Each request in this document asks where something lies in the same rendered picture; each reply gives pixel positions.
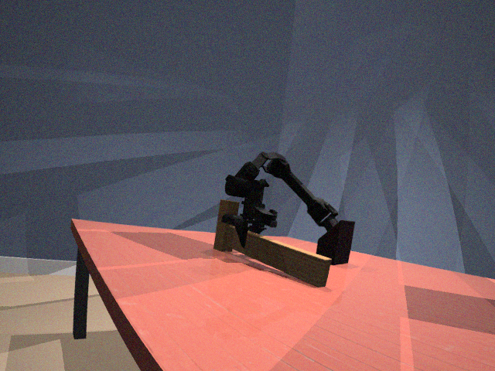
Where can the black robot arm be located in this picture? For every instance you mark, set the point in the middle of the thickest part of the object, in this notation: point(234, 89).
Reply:
point(244, 185)

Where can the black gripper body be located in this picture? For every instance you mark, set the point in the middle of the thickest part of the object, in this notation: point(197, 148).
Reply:
point(242, 219)

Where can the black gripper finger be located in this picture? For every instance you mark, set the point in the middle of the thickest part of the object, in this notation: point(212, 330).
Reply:
point(242, 234)
point(256, 229)

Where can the brown wooden post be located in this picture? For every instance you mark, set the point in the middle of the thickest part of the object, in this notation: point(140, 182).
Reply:
point(228, 207)

